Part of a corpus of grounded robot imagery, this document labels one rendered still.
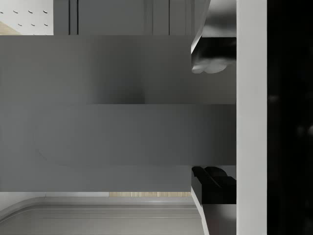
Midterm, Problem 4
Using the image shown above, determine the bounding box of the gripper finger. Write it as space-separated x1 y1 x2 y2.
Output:
191 165 237 205
190 36 237 74

